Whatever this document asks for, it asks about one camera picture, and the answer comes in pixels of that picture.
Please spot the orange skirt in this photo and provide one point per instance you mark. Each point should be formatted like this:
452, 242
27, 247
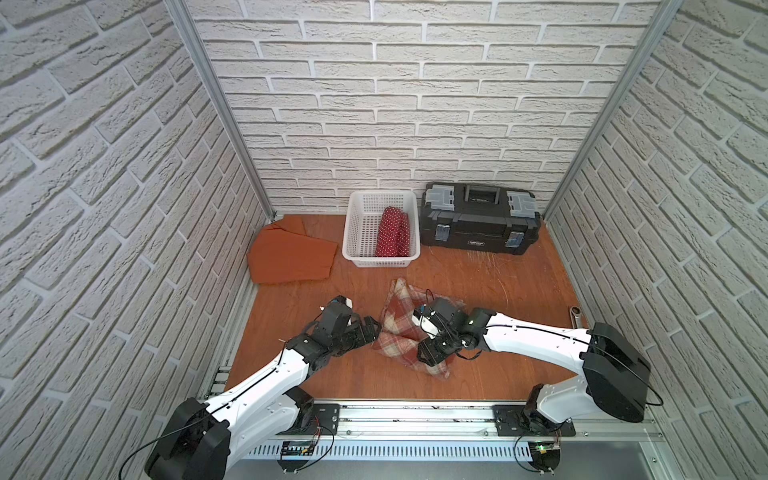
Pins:
283, 252

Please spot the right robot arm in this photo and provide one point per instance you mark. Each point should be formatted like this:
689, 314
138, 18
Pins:
608, 373

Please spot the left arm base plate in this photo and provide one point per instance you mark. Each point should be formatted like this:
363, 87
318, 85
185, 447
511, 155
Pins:
323, 416

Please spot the white plastic basket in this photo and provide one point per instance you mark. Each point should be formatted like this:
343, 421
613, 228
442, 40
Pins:
362, 225

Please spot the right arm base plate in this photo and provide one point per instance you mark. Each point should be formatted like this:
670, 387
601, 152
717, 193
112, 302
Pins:
516, 420

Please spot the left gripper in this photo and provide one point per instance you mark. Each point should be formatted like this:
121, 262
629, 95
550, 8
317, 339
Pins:
365, 330

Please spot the right controller board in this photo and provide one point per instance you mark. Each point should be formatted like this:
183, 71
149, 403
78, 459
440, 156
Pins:
545, 457

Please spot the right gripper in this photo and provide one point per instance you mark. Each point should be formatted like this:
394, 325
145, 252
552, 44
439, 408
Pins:
429, 355

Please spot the red polka dot skirt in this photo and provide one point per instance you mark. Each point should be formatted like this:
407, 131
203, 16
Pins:
393, 237

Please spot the red plaid skirt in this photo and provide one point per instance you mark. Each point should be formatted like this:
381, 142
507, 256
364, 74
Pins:
400, 336

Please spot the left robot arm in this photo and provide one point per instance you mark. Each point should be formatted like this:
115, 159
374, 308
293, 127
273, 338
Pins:
204, 439

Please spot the controller board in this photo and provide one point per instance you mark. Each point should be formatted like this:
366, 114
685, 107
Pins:
545, 457
295, 455

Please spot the left controller board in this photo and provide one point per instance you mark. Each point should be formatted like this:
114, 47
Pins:
295, 455

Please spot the aluminium mounting rail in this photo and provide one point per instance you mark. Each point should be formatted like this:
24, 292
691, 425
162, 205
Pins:
435, 420

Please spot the black plastic toolbox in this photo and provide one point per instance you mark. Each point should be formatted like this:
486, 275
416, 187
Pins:
478, 217

